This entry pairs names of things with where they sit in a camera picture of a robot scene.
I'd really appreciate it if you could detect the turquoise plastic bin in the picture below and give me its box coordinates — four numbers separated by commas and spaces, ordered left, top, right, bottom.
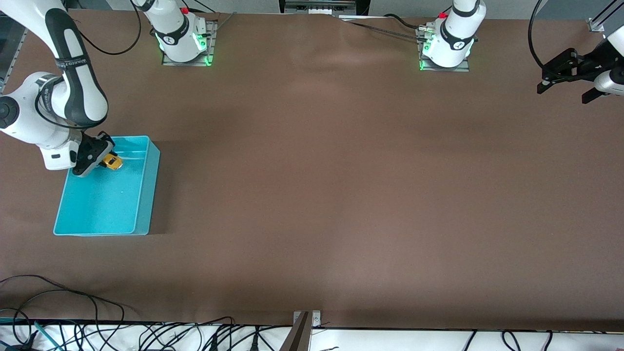
53, 136, 161, 237

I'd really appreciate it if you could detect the brown table cover sheet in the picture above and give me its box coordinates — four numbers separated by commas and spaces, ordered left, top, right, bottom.
0, 9, 624, 332

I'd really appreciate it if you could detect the white power strip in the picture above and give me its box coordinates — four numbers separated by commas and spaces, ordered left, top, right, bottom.
284, 0, 357, 15

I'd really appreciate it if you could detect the white lower ledge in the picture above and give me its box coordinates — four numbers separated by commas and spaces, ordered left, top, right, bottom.
0, 322, 624, 351

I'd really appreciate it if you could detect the aluminium frame profile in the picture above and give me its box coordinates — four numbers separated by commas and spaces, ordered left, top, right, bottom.
587, 0, 624, 35
0, 12, 28, 94

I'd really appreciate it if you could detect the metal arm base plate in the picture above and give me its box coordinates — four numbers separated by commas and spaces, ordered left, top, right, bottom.
162, 20, 218, 67
418, 27, 471, 73

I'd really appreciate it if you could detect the black looping cable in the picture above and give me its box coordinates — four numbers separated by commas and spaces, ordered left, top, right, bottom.
0, 274, 127, 351

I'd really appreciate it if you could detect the thin grey wire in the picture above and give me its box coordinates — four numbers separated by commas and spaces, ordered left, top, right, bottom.
214, 12, 238, 32

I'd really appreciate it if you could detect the black cable to arm base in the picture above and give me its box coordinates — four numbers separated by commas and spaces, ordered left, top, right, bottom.
341, 14, 427, 42

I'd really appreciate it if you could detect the teal strap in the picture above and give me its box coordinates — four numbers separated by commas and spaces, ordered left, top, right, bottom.
0, 318, 63, 351

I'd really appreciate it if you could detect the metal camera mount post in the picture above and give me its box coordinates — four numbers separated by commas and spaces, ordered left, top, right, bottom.
280, 311, 321, 351

